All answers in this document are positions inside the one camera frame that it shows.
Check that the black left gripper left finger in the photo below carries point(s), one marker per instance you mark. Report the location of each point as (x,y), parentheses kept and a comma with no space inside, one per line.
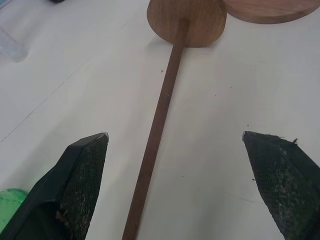
(75,180)

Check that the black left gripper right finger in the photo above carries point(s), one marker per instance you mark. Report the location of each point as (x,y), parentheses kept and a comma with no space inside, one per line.
(282,180)

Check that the green translucent plastic object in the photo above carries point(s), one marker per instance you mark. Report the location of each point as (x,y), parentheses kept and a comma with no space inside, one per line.
(8,205)

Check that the round wooden base disc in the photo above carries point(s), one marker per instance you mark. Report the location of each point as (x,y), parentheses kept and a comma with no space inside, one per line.
(270,10)

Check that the dark object at table edge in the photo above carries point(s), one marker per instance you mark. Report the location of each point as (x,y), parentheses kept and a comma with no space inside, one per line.
(56,1)

